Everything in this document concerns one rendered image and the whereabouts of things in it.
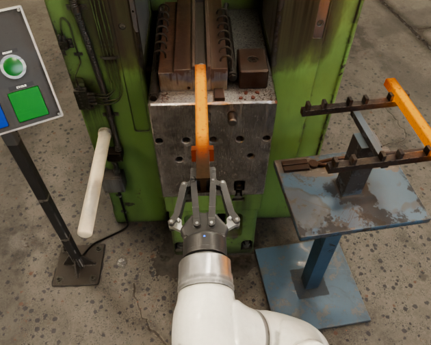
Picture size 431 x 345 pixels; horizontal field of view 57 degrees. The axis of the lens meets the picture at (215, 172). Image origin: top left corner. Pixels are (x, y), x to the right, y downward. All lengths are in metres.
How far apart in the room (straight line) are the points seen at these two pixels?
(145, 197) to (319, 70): 0.94
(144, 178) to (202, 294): 1.18
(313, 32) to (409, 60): 2.02
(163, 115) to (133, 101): 0.27
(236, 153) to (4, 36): 0.73
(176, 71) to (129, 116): 0.38
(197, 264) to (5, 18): 0.77
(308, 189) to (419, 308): 0.91
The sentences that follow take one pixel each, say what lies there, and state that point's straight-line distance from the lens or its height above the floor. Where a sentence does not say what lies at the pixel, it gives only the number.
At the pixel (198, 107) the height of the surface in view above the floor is 1.07.
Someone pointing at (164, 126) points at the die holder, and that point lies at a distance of 1.24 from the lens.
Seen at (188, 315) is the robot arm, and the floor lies 1.10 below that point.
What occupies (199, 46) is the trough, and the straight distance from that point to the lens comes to 1.29.
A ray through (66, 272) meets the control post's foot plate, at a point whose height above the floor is 0.01.
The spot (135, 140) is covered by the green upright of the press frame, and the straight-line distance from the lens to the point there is 1.58.
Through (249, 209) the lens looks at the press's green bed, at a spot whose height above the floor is 0.36.
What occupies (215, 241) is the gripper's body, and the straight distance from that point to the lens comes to 0.67.
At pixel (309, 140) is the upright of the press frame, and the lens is 1.64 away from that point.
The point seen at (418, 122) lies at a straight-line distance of 1.17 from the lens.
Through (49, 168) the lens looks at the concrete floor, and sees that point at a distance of 2.39.
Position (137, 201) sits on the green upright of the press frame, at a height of 0.18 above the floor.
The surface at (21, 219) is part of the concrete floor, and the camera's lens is 2.23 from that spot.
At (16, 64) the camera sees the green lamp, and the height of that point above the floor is 1.09.
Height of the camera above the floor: 1.67
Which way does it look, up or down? 50 degrees down
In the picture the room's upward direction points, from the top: straight up
